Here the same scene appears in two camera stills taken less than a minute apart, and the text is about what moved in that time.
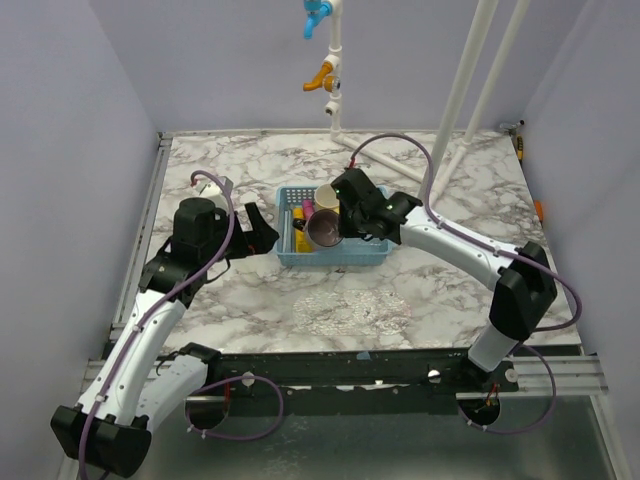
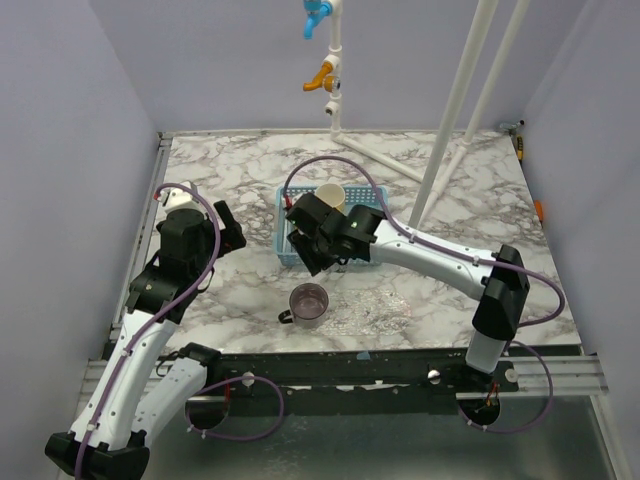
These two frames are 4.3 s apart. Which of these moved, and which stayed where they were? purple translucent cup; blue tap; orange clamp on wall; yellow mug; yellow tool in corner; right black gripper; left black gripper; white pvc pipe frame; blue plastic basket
Moved: left black gripper; purple translucent cup; right black gripper
Stayed: blue tap; orange clamp on wall; white pvc pipe frame; yellow tool in corner; blue plastic basket; yellow mug
